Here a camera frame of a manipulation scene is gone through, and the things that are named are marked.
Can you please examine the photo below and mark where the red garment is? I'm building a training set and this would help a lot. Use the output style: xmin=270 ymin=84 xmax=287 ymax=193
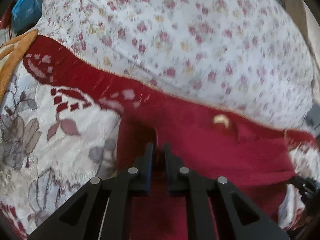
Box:
xmin=117 ymin=105 xmax=319 ymax=239

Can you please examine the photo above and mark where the white red floral fleece blanket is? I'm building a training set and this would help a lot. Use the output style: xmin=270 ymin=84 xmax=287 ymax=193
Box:
xmin=1 ymin=34 xmax=319 ymax=239

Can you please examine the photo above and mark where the white floral quilt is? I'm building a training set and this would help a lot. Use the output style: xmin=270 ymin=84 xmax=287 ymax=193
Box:
xmin=36 ymin=0 xmax=313 ymax=128

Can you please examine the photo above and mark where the orange checkered fleece blanket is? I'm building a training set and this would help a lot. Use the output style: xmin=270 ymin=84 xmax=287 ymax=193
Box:
xmin=1 ymin=29 xmax=39 ymax=103

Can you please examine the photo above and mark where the blue plastic bag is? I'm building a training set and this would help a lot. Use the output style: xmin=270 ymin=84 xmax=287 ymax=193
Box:
xmin=11 ymin=0 xmax=42 ymax=33

